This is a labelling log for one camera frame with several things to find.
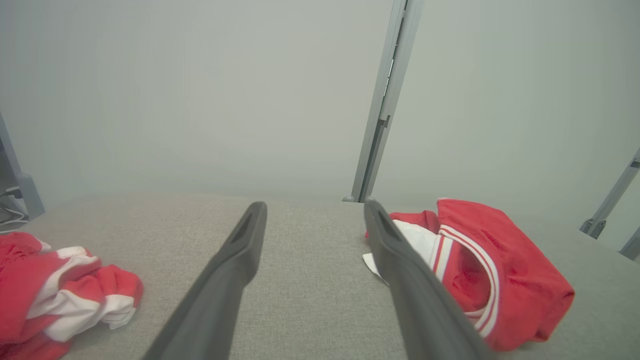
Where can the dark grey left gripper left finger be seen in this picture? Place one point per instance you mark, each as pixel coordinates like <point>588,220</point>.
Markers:
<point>215,300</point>

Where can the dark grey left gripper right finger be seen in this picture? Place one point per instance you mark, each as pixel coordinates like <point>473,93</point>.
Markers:
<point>425,310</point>

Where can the red white sleeved jersey shirt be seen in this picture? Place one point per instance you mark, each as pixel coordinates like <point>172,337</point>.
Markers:
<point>515,260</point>

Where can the red white jersey shorts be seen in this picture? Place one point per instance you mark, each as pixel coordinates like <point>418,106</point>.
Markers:
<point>20,290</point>

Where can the grey double partition post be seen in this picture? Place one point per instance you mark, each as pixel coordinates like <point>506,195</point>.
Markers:
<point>380,110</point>

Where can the light grey partition post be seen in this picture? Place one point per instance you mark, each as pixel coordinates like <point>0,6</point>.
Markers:
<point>632,246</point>

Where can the thin grey partition post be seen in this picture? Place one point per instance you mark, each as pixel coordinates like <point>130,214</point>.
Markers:
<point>612,197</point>

